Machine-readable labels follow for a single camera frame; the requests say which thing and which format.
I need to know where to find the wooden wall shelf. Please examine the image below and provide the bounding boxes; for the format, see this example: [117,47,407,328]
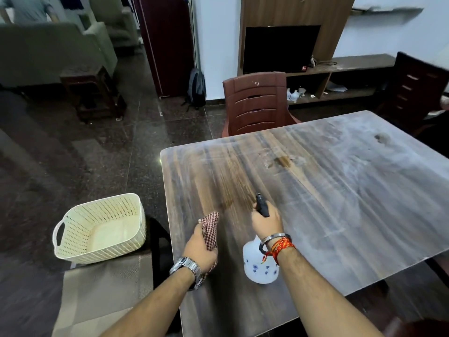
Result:
[350,6,424,16]

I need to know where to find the person's left hand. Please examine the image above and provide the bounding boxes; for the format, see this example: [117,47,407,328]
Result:
[181,222,219,275]

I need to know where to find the person's right forearm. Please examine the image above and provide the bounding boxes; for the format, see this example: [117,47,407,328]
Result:
[277,247,385,337]

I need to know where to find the grey woven placemat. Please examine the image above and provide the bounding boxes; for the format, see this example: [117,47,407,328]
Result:
[51,249,155,337]

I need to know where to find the person's left forearm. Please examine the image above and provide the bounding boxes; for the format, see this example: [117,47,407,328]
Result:
[100,268,196,337]

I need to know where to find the silver bangle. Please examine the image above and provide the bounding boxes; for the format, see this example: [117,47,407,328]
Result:
[258,233,292,255]

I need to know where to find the cream plastic basket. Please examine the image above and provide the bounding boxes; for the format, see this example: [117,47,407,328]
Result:
[52,192,147,265]

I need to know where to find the black television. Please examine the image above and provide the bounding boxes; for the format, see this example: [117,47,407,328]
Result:
[242,25,322,75]

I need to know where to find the red white checked cloth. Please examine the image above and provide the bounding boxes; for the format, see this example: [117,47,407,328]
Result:
[188,211,220,291]

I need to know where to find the dark wooden side table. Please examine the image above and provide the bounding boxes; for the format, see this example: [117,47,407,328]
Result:
[59,65,128,123]

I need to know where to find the maroon refrigerator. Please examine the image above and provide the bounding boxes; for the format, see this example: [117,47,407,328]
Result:
[131,0,196,99]

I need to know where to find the white floral spray bottle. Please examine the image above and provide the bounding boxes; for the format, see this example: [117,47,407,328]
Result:
[242,192,280,286]

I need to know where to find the person's right hand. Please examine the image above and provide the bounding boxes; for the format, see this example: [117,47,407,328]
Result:
[251,201,285,243]

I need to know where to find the maroon plastic chair white marks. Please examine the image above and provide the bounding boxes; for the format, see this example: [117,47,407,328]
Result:
[221,72,302,139]

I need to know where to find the dark wooden stool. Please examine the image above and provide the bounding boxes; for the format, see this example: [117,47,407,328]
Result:
[145,215,183,336]

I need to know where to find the wooden television unit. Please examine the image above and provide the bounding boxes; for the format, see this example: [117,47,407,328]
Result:
[238,0,396,106]

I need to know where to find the orange thread bracelet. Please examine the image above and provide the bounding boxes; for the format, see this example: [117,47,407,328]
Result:
[261,237,297,266]

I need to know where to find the green sofa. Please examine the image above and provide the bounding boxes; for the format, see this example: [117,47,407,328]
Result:
[0,22,118,89]

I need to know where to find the black backpack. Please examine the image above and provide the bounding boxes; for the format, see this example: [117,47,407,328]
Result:
[181,68,208,112]

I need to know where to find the silver wristwatch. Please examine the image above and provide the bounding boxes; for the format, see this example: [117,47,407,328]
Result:
[169,256,204,291]

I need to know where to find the green armchair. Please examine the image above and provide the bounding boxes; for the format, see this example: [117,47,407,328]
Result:
[88,0,140,50]

